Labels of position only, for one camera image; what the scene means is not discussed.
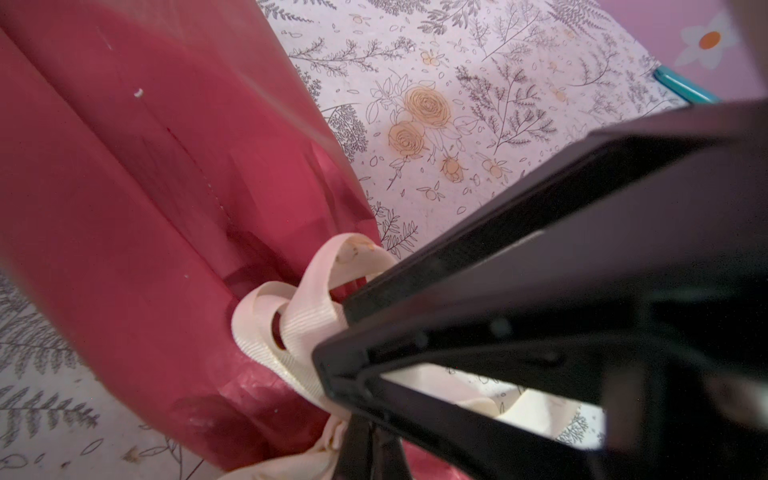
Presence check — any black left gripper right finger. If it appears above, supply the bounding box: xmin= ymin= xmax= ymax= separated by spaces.
xmin=373 ymin=427 xmax=413 ymax=480

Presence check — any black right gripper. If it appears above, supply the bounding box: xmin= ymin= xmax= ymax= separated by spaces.
xmin=312 ymin=167 xmax=767 ymax=479

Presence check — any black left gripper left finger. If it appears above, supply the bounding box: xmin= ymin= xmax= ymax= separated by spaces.
xmin=332 ymin=415 xmax=373 ymax=480

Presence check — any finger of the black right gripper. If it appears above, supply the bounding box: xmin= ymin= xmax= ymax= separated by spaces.
xmin=343 ymin=100 xmax=767 ymax=324

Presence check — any beige ribbon pile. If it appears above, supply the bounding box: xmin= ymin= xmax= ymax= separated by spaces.
xmin=227 ymin=233 xmax=603 ymax=479

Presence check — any dark red wrapping paper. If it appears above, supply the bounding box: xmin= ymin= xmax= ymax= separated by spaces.
xmin=1 ymin=1 xmax=452 ymax=479

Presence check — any teal flat stick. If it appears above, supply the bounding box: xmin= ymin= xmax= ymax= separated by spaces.
xmin=653 ymin=66 xmax=720 ymax=104

